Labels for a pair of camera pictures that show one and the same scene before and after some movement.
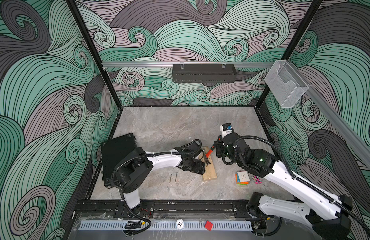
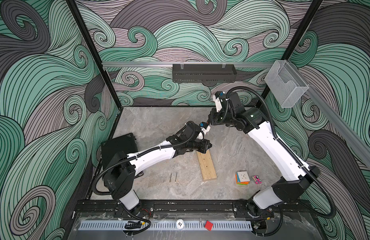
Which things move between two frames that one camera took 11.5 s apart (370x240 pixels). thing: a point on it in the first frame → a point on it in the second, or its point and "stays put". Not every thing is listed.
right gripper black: [219, 142] → [213, 114]
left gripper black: [198, 169] → [203, 148]
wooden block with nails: [210, 171] stays put
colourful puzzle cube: [242, 178] stays put
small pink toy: [256, 179] stays put
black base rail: [163, 209] stays put
